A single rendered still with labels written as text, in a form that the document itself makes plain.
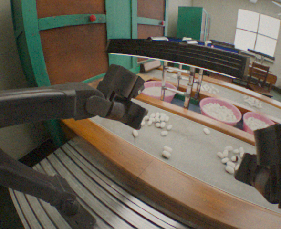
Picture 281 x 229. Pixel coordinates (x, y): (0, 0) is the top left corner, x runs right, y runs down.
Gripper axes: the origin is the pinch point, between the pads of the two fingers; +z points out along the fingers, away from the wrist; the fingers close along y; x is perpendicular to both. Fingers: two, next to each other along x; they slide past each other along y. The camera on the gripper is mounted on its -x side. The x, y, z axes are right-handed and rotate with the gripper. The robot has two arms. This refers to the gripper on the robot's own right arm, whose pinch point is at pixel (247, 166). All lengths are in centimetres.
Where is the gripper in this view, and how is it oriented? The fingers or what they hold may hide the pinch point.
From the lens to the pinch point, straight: 44.2
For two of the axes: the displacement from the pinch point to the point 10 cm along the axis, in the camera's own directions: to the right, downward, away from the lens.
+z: 4.6, 1.8, 8.7
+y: -8.0, -3.5, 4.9
